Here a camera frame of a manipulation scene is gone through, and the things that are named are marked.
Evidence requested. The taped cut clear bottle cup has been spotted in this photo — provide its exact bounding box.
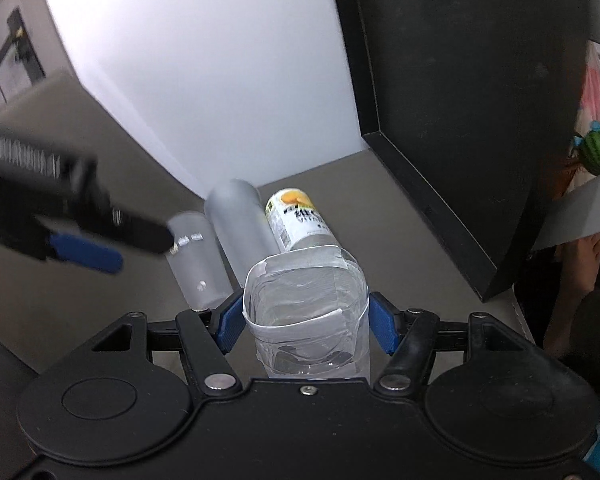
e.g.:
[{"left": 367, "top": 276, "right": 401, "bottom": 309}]
[{"left": 242, "top": 245, "right": 370, "bottom": 380}]

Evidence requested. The small frosted plastic cup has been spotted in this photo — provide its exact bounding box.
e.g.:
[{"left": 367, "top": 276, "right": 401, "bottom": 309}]
[{"left": 166, "top": 211, "right": 234, "bottom": 311}]

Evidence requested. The tall frosted plastic cup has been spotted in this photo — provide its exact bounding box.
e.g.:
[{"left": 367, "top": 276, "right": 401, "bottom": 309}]
[{"left": 204, "top": 179, "right": 279, "bottom": 286}]

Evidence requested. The yellow labelled clear bottle cup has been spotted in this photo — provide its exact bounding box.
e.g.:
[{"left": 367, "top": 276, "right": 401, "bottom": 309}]
[{"left": 264, "top": 188, "right": 338, "bottom": 252}]

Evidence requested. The grey leather mat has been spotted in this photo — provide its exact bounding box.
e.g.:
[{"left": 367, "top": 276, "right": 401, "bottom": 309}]
[{"left": 0, "top": 66, "right": 537, "bottom": 376}]

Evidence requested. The white shelf unit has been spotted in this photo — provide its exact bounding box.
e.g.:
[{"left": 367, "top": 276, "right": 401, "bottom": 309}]
[{"left": 532, "top": 175, "right": 600, "bottom": 250}]

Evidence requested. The black tray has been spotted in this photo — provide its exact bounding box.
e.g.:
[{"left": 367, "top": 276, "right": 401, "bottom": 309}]
[{"left": 335, "top": 0, "right": 588, "bottom": 300}]

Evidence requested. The watermelon toy figure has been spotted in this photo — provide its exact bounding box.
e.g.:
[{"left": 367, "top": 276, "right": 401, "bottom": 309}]
[{"left": 577, "top": 130, "right": 600, "bottom": 176}]

